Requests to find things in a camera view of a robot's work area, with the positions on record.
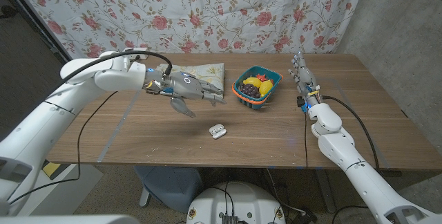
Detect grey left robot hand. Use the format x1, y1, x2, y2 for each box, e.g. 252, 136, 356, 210
144, 68, 227, 118

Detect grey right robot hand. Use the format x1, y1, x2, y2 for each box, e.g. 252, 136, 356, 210
288, 50, 321, 106

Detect white AirPods case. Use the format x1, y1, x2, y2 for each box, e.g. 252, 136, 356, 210
209, 123, 228, 140

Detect folded pale floral cloth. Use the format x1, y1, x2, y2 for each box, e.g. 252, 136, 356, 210
155, 62, 225, 97

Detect yellow toy lemon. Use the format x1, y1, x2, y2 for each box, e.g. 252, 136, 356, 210
242, 77, 262, 88
258, 80, 274, 97

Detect purple toy grapes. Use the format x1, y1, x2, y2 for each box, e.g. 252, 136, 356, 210
238, 83, 262, 100

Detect white power strip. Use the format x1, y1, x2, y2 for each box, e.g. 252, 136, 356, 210
122, 46, 151, 55

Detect teal basket with orange rim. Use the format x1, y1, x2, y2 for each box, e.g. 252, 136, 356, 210
231, 65, 284, 111

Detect rose print backdrop curtain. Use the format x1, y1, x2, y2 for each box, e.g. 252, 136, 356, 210
8, 0, 369, 71

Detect blue-grey stool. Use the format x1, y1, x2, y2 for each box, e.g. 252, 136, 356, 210
133, 165, 204, 214

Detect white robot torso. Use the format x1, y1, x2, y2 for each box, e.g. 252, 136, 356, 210
186, 181, 287, 224

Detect black power adapter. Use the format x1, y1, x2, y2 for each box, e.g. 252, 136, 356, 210
292, 212, 318, 224

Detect yellow and black floor pad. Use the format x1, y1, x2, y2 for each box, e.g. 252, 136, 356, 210
41, 161, 64, 180

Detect dark grey partition panel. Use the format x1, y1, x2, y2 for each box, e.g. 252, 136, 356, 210
0, 0, 73, 138

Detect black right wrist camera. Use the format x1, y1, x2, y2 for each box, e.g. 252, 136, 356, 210
296, 95, 308, 113

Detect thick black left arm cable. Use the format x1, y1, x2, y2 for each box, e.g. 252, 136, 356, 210
44, 50, 173, 97

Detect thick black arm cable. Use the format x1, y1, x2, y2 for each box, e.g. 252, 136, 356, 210
321, 95, 381, 173
44, 50, 173, 97

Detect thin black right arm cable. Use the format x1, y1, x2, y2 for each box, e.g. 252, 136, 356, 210
303, 112, 309, 169

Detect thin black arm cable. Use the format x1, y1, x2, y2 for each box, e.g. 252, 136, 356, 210
303, 112, 309, 169
8, 91, 118, 206

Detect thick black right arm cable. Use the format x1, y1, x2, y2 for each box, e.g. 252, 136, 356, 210
321, 95, 381, 173

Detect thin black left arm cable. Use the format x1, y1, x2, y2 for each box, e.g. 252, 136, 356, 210
8, 91, 118, 206

